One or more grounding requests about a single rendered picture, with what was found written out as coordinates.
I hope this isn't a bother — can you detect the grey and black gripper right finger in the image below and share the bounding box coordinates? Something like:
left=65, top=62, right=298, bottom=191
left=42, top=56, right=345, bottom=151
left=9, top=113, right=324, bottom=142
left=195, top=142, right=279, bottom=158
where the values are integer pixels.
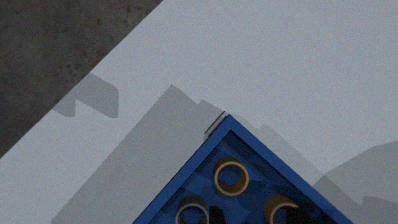
left=286, top=207, right=317, bottom=224

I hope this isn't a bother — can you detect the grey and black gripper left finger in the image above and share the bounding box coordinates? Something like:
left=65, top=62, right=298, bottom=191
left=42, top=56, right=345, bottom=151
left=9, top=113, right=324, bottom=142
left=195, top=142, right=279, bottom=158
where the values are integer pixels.
left=209, top=206, right=226, bottom=224

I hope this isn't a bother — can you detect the grey metal bushing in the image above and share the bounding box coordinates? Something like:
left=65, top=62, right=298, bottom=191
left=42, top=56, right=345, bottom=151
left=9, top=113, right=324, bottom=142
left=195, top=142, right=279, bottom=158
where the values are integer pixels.
left=175, top=195, right=209, bottom=224

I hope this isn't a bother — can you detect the blue crate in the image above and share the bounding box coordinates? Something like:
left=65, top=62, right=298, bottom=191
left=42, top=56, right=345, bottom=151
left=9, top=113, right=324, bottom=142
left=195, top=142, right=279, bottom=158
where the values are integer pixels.
left=132, top=114, right=354, bottom=224

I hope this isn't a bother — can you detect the bronze bushing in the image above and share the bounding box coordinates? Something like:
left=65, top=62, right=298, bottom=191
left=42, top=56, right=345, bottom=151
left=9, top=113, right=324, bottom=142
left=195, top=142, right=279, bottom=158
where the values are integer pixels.
left=263, top=194, right=298, bottom=224
left=213, top=157, right=249, bottom=196

